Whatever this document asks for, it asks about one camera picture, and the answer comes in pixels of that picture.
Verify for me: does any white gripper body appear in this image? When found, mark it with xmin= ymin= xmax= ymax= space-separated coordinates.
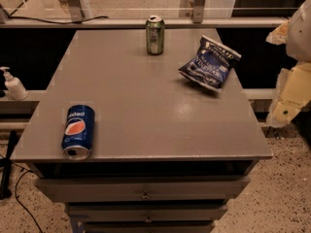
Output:
xmin=266 ymin=62 xmax=311 ymax=128

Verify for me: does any green soda can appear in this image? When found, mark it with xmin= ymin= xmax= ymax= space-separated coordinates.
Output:
xmin=146 ymin=16 xmax=165 ymax=55

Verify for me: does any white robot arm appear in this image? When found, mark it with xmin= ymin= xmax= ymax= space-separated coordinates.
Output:
xmin=266 ymin=0 xmax=311 ymax=128

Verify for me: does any blue pepsi can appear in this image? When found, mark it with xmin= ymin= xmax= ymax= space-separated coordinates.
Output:
xmin=61 ymin=105 xmax=95 ymax=160

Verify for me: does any blue chips bag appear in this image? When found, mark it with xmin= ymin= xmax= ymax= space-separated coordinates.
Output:
xmin=178 ymin=35 xmax=241 ymax=92

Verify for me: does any grey drawer cabinet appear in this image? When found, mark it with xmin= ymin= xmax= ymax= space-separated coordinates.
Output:
xmin=14 ymin=29 xmax=271 ymax=233

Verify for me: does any white pump bottle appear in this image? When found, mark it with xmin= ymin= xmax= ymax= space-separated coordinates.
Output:
xmin=0 ymin=67 xmax=28 ymax=100

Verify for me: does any black stand leg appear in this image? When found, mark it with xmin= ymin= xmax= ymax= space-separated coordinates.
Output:
xmin=0 ymin=130 xmax=17 ymax=200

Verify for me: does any black floor cable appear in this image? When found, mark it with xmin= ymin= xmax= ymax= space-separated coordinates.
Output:
xmin=0 ymin=152 xmax=45 ymax=233

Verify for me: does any black cable on ledge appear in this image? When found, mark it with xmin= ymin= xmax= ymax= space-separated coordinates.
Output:
xmin=8 ymin=0 xmax=110 ymax=25

